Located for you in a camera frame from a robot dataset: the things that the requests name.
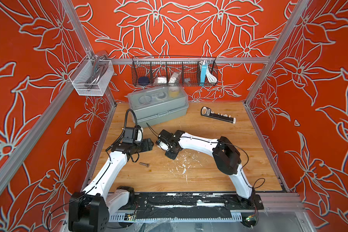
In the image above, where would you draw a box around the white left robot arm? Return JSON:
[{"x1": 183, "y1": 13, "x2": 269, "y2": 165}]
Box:
[{"x1": 68, "y1": 126, "x2": 153, "y2": 232}]

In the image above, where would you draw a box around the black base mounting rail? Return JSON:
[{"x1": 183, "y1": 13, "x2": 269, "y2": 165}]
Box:
[{"x1": 121, "y1": 192, "x2": 264, "y2": 219}]

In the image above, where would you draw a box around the light blue box in basket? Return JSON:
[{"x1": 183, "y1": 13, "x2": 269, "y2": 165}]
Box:
[{"x1": 199, "y1": 61, "x2": 207, "y2": 86}]

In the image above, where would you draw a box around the dark round tin in basket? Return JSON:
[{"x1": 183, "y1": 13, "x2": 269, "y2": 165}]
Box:
[{"x1": 138, "y1": 76, "x2": 150, "y2": 86}]

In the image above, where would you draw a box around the metal tool in bin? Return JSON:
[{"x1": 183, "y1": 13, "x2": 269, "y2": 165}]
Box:
[{"x1": 86, "y1": 53, "x2": 108, "y2": 89}]

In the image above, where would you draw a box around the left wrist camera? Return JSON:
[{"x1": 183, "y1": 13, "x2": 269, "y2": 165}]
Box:
[{"x1": 133, "y1": 126, "x2": 144, "y2": 143}]

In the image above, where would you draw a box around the yellow tape roll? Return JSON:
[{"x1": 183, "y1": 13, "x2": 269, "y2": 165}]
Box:
[{"x1": 168, "y1": 87, "x2": 180, "y2": 98}]

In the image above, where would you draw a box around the black wire wall basket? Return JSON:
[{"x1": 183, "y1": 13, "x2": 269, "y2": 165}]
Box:
[{"x1": 131, "y1": 56, "x2": 218, "y2": 87}]

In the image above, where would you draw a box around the clear bag in basket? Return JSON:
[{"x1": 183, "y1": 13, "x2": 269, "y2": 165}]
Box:
[{"x1": 168, "y1": 72, "x2": 181, "y2": 86}]

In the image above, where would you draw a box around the dark brown bit holder case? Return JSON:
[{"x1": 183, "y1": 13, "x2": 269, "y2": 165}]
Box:
[{"x1": 201, "y1": 106, "x2": 236, "y2": 124}]

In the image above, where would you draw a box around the white slotted cable duct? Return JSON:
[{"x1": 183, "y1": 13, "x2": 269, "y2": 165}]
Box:
[{"x1": 108, "y1": 211, "x2": 243, "y2": 223}]

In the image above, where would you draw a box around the grey metal bolt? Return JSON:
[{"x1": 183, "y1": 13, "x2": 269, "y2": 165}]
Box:
[{"x1": 139, "y1": 162, "x2": 150, "y2": 167}]

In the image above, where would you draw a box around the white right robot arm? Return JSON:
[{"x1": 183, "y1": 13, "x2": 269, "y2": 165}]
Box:
[{"x1": 156, "y1": 130, "x2": 257, "y2": 206}]

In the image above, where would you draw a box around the white box in basket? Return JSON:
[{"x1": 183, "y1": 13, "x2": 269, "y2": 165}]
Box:
[{"x1": 154, "y1": 77, "x2": 167, "y2": 85}]

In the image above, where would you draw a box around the white cable in basket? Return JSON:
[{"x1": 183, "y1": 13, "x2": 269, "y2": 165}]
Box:
[{"x1": 205, "y1": 65, "x2": 217, "y2": 84}]

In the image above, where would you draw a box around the clear plastic wall bin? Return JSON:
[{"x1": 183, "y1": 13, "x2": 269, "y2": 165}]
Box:
[{"x1": 69, "y1": 56, "x2": 114, "y2": 96}]

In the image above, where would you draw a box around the grey green plastic toolbox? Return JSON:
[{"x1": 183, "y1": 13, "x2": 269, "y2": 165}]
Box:
[{"x1": 127, "y1": 87, "x2": 189, "y2": 128}]

